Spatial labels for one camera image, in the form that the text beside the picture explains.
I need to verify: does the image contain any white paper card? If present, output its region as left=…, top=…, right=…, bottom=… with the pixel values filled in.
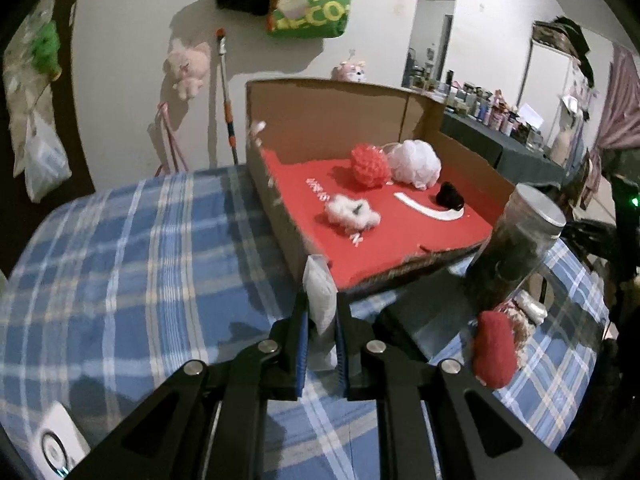
left=517, top=103, right=544, bottom=128

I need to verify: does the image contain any pink plush keychain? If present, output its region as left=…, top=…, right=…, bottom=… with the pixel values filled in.
left=331, top=60, right=370, bottom=84

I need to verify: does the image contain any white translucent packet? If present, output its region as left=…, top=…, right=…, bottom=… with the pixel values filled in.
left=302, top=255, right=341, bottom=372

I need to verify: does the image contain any blue plaid blanket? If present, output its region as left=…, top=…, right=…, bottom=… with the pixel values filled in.
left=0, top=162, right=611, bottom=480

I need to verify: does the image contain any table with green cloth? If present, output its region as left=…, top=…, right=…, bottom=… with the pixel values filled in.
left=440, top=110, right=571, bottom=186

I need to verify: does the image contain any large jar with metal lid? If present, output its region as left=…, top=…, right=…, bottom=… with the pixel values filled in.
left=465, top=183, right=567, bottom=311

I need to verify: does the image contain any green plush toy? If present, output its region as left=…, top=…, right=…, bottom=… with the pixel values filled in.
left=31, top=20, right=63, bottom=81

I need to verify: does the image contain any cardboard box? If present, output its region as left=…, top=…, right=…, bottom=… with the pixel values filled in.
left=244, top=78, right=518, bottom=306

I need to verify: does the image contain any white fabric wardrobe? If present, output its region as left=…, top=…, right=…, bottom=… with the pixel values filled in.
left=520, top=17, right=596, bottom=126

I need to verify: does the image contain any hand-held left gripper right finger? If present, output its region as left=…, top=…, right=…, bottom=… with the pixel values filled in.
left=336, top=296, right=581, bottom=480

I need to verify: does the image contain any row of bottles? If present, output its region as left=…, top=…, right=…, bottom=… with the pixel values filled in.
left=445, top=70, right=546, bottom=146

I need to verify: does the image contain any white plastic bag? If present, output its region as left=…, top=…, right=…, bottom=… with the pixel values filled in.
left=22, top=110, right=73, bottom=204

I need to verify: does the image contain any red printed bag liner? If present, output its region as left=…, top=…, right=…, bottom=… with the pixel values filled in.
left=261, top=147, right=496, bottom=293

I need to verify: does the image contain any pink hanging cloth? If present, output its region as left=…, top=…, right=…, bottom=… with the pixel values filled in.
left=582, top=42, right=640, bottom=211

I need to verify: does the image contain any wall mirror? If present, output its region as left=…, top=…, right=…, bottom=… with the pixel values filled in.
left=402, top=0, right=459, bottom=93

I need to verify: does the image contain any pink pig plush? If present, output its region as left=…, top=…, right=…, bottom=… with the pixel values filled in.
left=162, top=42, right=213, bottom=101

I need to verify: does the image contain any white fluffy star clip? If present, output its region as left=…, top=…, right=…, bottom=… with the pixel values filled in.
left=322, top=194, right=382, bottom=233

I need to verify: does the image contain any red fuzzy pouch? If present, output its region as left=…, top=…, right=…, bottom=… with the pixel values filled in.
left=472, top=311, right=517, bottom=388

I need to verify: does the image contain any white mesh bath loofah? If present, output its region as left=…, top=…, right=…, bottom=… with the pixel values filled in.
left=382, top=139, right=443, bottom=191

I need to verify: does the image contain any white round-button device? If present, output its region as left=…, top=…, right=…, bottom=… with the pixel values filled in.
left=30, top=402, right=93, bottom=480

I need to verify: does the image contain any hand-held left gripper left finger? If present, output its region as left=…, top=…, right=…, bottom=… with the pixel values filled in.
left=65, top=292, right=308, bottom=480

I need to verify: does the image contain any dark wooden door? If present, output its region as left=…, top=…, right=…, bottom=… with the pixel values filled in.
left=0, top=0, right=96, bottom=271

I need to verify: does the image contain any red knitted scrubber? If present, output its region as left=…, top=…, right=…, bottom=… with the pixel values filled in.
left=350, top=142, right=391, bottom=188

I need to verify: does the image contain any black fuzzy scrunchie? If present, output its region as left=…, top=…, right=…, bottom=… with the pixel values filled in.
left=434, top=182, right=466, bottom=211

